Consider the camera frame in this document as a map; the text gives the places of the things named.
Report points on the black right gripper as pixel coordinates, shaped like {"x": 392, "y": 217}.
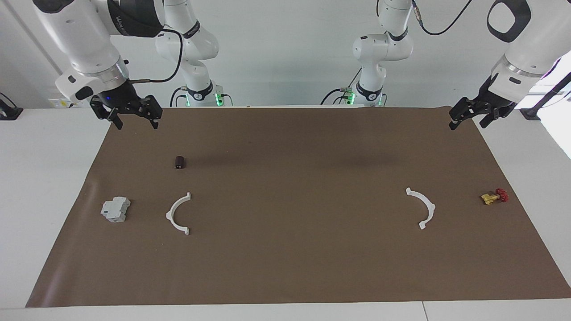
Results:
{"x": 120, "y": 100}

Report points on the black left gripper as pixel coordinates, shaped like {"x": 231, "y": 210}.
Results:
{"x": 482, "y": 104}

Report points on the white half pipe clamp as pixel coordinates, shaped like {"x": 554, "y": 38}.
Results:
{"x": 432, "y": 207}
{"x": 169, "y": 216}

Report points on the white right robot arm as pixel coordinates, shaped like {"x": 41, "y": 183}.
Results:
{"x": 80, "y": 35}

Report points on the dark brown cylinder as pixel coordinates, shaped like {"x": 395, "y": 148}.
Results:
{"x": 179, "y": 162}

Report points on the black pole stand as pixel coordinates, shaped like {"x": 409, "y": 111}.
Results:
{"x": 531, "y": 113}

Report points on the grey circuit breaker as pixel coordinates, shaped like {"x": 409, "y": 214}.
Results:
{"x": 115, "y": 209}

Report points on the brown table mat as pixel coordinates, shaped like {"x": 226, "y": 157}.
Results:
{"x": 290, "y": 258}

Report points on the yellow wall label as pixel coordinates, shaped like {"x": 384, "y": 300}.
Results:
{"x": 60, "y": 103}

